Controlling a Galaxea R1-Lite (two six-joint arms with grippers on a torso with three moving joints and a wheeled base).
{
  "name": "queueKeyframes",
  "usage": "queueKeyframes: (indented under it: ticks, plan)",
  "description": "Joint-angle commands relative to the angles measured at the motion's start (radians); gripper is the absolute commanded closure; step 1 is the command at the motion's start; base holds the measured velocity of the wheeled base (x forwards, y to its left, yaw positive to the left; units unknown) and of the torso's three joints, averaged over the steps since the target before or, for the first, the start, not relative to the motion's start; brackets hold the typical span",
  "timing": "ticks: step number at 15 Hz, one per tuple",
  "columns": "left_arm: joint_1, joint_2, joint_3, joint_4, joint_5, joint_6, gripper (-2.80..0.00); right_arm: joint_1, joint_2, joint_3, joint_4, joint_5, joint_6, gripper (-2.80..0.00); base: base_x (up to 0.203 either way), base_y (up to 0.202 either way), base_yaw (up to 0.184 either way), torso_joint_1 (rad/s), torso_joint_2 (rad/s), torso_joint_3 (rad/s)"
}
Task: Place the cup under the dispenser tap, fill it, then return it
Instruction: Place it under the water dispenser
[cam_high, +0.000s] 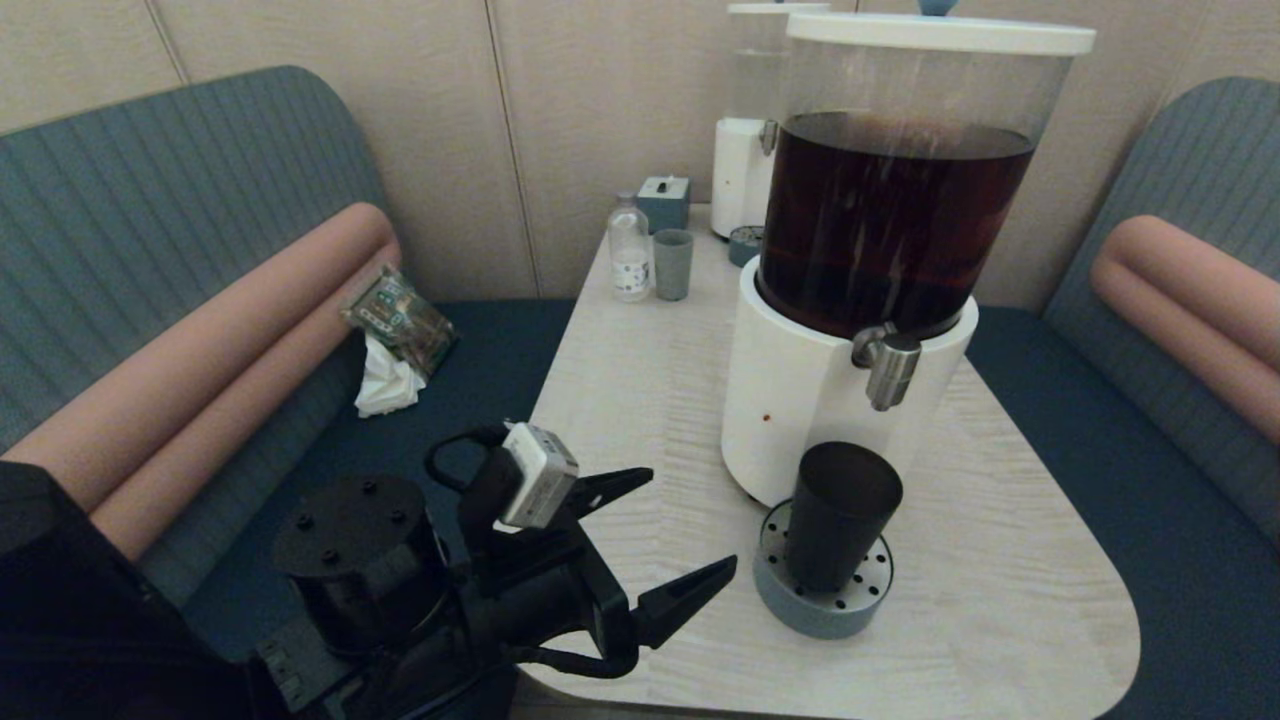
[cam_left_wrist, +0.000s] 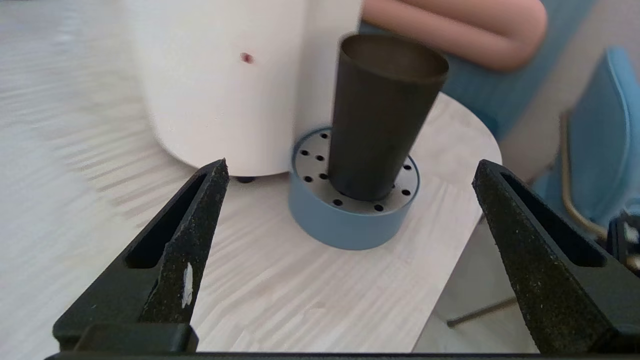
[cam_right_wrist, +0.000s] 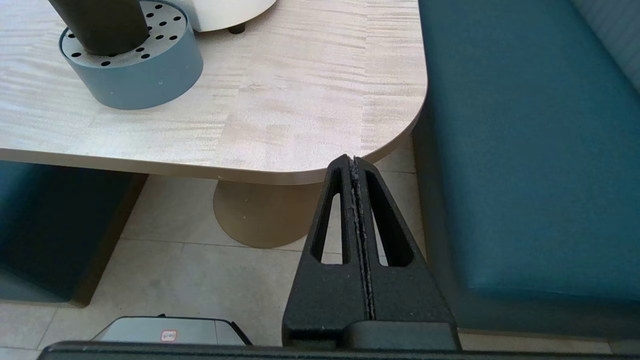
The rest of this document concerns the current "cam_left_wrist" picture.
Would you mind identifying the blue upholstered bench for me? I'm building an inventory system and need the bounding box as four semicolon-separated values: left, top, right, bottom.
359;0;601;142

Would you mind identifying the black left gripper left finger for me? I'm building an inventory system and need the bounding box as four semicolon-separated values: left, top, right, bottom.
52;158;231;350

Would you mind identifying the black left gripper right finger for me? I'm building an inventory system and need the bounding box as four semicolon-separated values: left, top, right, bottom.
472;159;640;355

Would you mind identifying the large dark tea dispenser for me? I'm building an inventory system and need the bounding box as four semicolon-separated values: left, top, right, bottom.
124;0;364;179

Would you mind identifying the pink bolster cushion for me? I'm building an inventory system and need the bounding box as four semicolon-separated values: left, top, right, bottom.
361;0;549;74

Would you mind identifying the round grey drip tray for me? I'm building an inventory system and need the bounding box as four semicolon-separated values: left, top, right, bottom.
288;126;421;251

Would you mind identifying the black plastic cup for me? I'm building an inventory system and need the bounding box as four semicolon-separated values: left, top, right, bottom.
327;33;450;203

